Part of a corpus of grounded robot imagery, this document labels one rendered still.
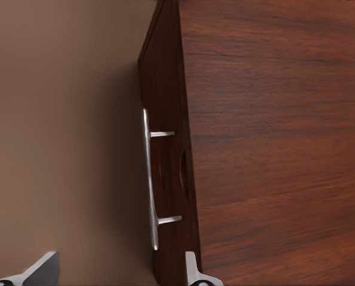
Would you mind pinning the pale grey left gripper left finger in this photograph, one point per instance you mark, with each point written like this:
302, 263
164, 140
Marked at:
43, 269

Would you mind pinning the dark wooden drawer front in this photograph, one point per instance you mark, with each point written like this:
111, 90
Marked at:
168, 167

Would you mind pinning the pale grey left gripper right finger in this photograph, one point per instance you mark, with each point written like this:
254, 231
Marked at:
192, 269

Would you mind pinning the dark wooden drawer cabinet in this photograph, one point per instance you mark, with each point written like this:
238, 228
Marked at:
278, 143

